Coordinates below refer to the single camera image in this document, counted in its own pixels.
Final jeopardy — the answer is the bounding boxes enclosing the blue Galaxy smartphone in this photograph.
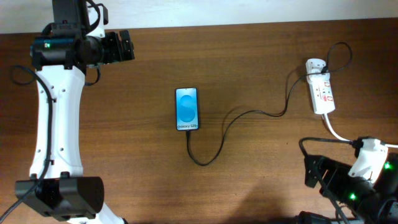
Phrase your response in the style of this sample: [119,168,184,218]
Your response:
[175,88,200,131]

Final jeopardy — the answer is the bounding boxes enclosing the black charger cable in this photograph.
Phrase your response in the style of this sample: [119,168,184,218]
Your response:
[185,42,354,167]

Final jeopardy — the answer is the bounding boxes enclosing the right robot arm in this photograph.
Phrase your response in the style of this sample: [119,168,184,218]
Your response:
[304,153,397,223]

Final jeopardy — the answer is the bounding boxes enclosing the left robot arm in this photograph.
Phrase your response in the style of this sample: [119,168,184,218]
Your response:
[15,1,134,224]

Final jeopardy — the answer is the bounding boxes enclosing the white charger plug adapter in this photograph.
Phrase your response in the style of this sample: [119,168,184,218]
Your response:
[305,58,326,79]

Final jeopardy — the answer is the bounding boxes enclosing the white power strip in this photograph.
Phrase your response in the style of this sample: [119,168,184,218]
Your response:
[307,73,335,114]

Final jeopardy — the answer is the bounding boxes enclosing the white power strip cord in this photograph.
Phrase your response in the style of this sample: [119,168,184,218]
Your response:
[322,113,398,149]

